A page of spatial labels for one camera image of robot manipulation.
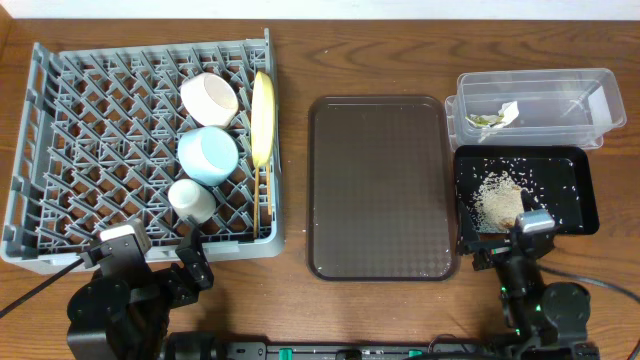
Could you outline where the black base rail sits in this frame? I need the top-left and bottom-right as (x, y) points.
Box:
(157, 332), (508, 360)

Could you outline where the dark brown serving tray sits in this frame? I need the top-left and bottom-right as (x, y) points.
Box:
(307, 95), (458, 282)

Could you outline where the pale green plastic cup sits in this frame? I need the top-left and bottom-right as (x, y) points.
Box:
(168, 179), (216, 224)

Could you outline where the clear plastic waste bin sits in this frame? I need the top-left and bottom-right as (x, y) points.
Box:
(445, 68), (627, 150)

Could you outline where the wooden chopstick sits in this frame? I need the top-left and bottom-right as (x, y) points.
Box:
(253, 167), (260, 239)
(265, 162), (273, 218)

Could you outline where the yellow round plate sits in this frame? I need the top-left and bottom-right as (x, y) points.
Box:
(250, 71), (276, 168)

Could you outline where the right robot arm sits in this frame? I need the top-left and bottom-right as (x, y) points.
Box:
(456, 203), (600, 359)

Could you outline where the black rectangular waste tray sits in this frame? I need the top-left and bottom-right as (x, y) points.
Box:
(454, 145), (600, 235)

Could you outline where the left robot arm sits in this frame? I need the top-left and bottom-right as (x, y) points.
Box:
(67, 219), (226, 359)

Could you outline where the light blue small plate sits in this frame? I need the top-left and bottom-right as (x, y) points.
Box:
(177, 127), (239, 186)

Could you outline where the green snack wrapper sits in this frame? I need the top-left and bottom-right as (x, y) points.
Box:
(466, 114), (503, 128)

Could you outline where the pink white bowl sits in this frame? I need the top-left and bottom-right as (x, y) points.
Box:
(180, 72), (239, 128)

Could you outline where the spilled rice pile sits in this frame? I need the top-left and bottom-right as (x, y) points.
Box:
(472, 171), (524, 234)

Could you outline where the grey plastic dishwasher rack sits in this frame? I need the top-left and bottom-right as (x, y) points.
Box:
(1, 37), (285, 274)

